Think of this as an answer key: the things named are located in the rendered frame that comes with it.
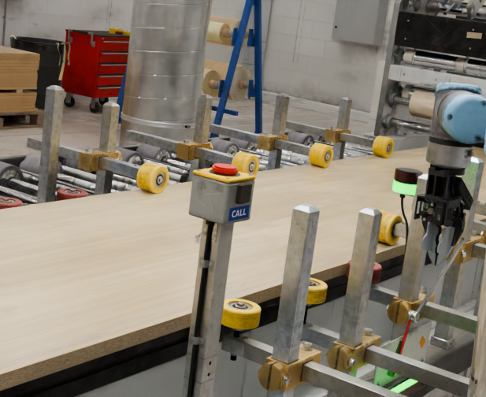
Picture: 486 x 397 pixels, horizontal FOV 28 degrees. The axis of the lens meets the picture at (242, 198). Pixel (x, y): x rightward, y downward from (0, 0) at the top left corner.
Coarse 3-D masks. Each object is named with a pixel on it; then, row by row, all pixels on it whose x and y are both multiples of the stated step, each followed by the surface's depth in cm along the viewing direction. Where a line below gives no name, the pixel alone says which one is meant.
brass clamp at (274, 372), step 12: (300, 348) 184; (312, 348) 185; (276, 360) 177; (300, 360) 178; (312, 360) 182; (264, 372) 176; (276, 372) 174; (288, 372) 175; (300, 372) 179; (264, 384) 176; (276, 384) 174; (288, 384) 176
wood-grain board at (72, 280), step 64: (128, 192) 272; (256, 192) 294; (320, 192) 306; (384, 192) 319; (0, 256) 201; (64, 256) 207; (128, 256) 212; (192, 256) 219; (256, 256) 225; (320, 256) 232; (384, 256) 246; (0, 320) 166; (64, 320) 170; (128, 320) 174; (0, 384) 146
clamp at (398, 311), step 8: (424, 296) 222; (432, 296) 224; (392, 304) 216; (400, 304) 215; (408, 304) 216; (416, 304) 217; (392, 312) 216; (400, 312) 215; (408, 312) 214; (392, 320) 216; (400, 320) 215; (408, 320) 216
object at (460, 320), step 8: (376, 288) 226; (384, 288) 227; (376, 296) 226; (384, 296) 225; (392, 296) 224; (384, 304) 225; (432, 304) 220; (424, 312) 219; (432, 312) 218; (440, 312) 217; (448, 312) 216; (456, 312) 216; (432, 320) 218; (440, 320) 217; (448, 320) 216; (456, 320) 215; (464, 320) 214; (472, 320) 213; (464, 328) 214; (472, 328) 213
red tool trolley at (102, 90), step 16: (80, 32) 996; (96, 32) 1020; (80, 48) 1004; (96, 48) 994; (112, 48) 1009; (80, 64) 1007; (96, 64) 996; (112, 64) 1015; (64, 80) 1021; (80, 80) 1009; (96, 80) 1000; (112, 80) 1020; (96, 96) 1004; (112, 96) 1027; (96, 112) 1012
